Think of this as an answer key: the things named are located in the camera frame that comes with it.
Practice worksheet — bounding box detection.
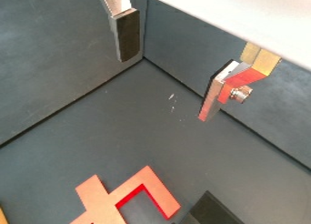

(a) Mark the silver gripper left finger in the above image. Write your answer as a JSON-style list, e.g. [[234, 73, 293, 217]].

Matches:
[[102, 0, 140, 62]]

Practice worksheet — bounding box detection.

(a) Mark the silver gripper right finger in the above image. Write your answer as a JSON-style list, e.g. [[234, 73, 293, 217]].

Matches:
[[198, 42, 282, 121]]

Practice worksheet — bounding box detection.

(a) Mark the red cross-shaped block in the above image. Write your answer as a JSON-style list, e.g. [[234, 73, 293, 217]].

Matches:
[[71, 166, 182, 224]]

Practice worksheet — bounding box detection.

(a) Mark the black block holder stand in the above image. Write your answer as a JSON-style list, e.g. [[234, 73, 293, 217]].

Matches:
[[179, 191, 245, 224]]

